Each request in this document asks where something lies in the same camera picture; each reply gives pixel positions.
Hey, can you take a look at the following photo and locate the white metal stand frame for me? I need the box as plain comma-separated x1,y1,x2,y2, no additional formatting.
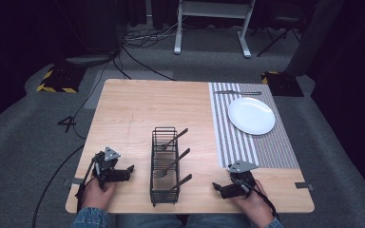
173,0,257,59

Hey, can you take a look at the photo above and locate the left hand-held gripper cable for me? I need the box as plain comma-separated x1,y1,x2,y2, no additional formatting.
74,158,97,213

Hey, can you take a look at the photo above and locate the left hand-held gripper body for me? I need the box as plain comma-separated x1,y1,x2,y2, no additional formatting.
91,146,122,190

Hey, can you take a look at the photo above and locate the black tripod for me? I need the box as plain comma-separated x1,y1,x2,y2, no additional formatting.
256,13,302,58

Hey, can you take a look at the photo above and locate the bundle of floor cables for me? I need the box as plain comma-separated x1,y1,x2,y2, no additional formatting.
122,18,184,50

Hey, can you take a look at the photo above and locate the grey pillar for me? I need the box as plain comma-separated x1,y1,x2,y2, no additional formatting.
284,0,346,78

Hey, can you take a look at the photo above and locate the right hand-held gripper cable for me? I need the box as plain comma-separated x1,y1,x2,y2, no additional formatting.
245,181,280,220

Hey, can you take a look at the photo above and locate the person's left hand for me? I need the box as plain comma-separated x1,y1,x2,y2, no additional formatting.
81,180,119,212

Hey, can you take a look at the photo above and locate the dark metal cutlery piece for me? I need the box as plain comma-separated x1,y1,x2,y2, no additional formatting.
168,173,194,192

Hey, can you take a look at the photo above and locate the person's right hand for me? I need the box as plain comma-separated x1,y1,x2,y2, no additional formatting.
233,180,276,228

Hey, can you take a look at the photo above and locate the black wire cutlery rack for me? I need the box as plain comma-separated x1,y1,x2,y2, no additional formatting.
149,126,182,207

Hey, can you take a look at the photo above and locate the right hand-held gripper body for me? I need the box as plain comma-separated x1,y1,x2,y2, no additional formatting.
227,160,259,198

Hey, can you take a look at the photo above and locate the dark metal knife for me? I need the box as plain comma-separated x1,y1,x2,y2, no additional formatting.
214,89,262,96

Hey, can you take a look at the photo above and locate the white plate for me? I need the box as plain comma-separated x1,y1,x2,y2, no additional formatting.
227,96,277,137

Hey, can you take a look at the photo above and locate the black tape floor mark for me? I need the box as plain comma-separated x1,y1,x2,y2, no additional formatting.
56,115,78,134

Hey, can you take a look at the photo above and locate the hand-held gripper cable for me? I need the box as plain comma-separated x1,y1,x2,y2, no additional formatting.
245,181,280,220
74,158,97,213

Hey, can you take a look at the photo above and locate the black floor cable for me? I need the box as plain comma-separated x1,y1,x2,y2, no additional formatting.
31,143,86,228
71,47,176,141

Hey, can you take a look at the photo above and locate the black yellow striped base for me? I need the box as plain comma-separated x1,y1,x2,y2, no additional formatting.
36,62,87,95
260,70,305,98

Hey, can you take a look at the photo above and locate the grey tape piece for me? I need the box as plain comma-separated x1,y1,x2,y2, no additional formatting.
294,181,316,191
63,177,86,186

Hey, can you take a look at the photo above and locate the grey striped placemat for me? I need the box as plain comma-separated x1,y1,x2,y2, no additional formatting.
207,82,301,170

